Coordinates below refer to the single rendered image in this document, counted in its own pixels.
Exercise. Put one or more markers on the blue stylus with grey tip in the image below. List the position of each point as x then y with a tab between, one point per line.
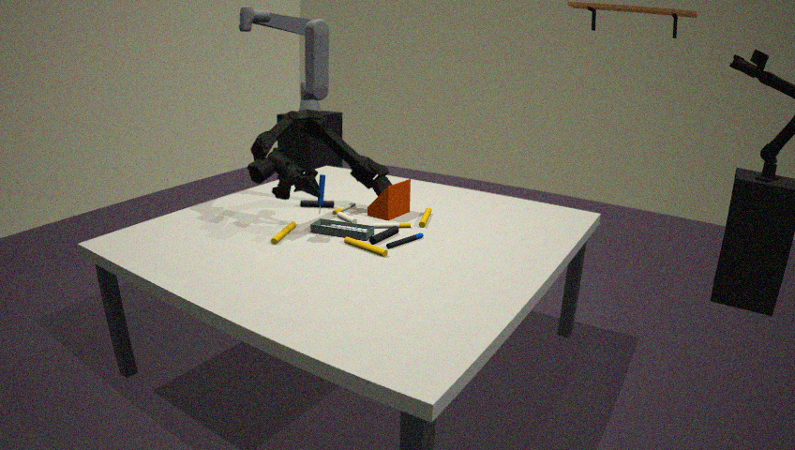
321	190

